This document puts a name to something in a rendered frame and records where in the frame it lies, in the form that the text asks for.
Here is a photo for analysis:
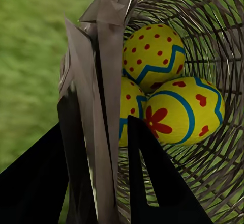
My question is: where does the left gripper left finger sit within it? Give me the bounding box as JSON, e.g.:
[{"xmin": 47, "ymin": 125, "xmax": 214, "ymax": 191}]
[{"xmin": 0, "ymin": 123, "xmax": 69, "ymax": 224}]

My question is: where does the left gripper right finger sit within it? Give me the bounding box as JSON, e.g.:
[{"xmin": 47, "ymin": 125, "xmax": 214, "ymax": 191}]
[{"xmin": 127, "ymin": 115, "xmax": 213, "ymax": 224}]

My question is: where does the easter egg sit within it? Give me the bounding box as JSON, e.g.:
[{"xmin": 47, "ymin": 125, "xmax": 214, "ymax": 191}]
[
  {"xmin": 119, "ymin": 75, "xmax": 148, "ymax": 148},
  {"xmin": 143, "ymin": 75, "xmax": 226, "ymax": 149},
  {"xmin": 122, "ymin": 23, "xmax": 186, "ymax": 94}
]

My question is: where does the wicker basket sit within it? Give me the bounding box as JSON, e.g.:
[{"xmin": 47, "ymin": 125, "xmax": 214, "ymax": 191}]
[{"xmin": 57, "ymin": 0, "xmax": 244, "ymax": 224}]

